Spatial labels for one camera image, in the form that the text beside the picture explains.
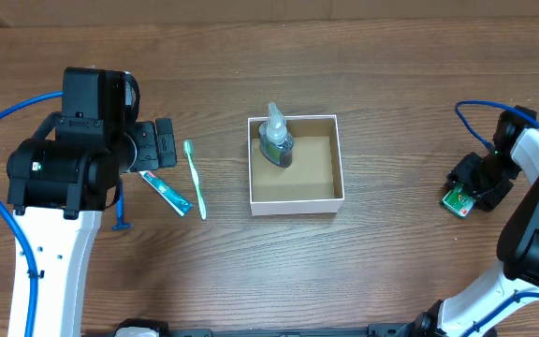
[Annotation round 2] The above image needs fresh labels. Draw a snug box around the green toothbrush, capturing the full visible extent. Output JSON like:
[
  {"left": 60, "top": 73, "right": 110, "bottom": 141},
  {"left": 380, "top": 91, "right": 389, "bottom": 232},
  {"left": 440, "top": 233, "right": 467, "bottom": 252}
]
[{"left": 183, "top": 139, "right": 207, "bottom": 220}]

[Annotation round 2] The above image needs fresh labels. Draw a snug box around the green tissue packet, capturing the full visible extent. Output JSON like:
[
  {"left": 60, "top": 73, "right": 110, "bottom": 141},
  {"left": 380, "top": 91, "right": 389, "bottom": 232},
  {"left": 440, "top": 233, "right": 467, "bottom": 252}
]
[{"left": 441, "top": 183, "right": 475, "bottom": 218}]

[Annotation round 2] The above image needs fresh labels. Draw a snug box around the green toothpaste tube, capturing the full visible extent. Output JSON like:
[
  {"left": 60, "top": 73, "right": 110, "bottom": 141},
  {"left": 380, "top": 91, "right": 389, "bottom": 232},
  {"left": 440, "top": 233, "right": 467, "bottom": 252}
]
[{"left": 139, "top": 170, "right": 193, "bottom": 217}]

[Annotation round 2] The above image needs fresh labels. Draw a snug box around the blue disposable razor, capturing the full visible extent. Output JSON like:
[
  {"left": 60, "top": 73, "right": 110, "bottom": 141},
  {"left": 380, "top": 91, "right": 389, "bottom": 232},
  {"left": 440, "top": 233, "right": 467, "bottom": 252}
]
[{"left": 111, "top": 192, "right": 132, "bottom": 231}]

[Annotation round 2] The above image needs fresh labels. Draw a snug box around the clear soap pump bottle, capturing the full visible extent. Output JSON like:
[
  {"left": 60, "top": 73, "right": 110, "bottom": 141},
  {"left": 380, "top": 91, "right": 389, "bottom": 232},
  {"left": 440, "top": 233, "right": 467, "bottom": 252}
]
[{"left": 258, "top": 102, "right": 295, "bottom": 168}]

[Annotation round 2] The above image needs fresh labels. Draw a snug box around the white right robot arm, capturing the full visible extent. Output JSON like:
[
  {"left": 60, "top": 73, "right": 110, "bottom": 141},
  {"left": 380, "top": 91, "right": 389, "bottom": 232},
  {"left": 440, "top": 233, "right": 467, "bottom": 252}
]
[{"left": 398, "top": 104, "right": 539, "bottom": 336}]

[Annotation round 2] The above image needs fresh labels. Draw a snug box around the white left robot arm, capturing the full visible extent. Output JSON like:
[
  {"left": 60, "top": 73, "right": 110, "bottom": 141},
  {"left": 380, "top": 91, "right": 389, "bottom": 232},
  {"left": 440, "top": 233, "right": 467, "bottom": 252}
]
[{"left": 7, "top": 67, "right": 177, "bottom": 336}]

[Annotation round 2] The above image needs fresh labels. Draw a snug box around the pink cardboard box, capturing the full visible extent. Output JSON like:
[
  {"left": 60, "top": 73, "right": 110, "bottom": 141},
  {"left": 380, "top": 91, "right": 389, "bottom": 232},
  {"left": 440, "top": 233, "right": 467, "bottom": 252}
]
[{"left": 247, "top": 115, "right": 345, "bottom": 216}]

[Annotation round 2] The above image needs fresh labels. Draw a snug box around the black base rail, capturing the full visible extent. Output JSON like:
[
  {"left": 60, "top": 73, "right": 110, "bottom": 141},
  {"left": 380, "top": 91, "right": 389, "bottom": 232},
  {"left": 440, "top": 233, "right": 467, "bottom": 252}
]
[{"left": 81, "top": 317, "right": 420, "bottom": 337}]

